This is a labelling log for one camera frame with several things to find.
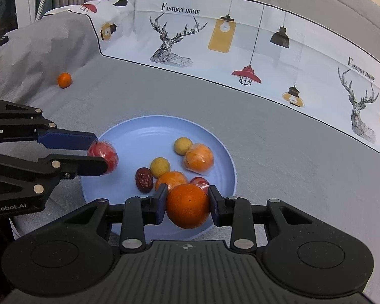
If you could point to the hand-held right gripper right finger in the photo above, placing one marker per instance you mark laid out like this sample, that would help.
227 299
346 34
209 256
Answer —
213 201

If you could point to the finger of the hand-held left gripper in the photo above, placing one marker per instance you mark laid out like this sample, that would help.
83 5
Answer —
82 166
69 139

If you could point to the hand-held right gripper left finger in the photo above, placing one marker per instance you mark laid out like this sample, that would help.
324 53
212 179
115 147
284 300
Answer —
161 201

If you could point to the red fruit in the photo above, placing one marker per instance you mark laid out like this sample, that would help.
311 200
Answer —
109 152
199 182

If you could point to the large orange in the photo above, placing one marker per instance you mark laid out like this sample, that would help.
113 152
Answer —
187 205

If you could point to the dark red date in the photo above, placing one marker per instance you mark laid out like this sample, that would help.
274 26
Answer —
144 180

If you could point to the yellow round fruit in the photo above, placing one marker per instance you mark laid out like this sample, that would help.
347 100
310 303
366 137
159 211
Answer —
160 167
182 145

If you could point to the light blue plate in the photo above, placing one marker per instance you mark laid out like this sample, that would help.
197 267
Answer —
139 136

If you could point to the small orange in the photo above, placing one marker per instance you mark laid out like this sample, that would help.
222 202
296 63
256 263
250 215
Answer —
64 80

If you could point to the printed white cloth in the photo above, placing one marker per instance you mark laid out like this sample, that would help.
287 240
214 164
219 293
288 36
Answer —
190 34

